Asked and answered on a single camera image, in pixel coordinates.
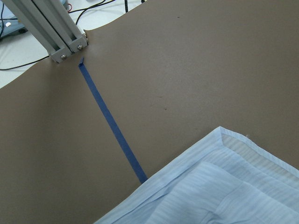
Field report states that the light blue button-up shirt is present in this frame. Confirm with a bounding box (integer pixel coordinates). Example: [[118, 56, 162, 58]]
[[98, 127, 299, 224]]

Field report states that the grey aluminium frame post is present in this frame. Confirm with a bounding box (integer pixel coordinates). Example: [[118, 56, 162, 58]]
[[3, 0, 88, 63]]

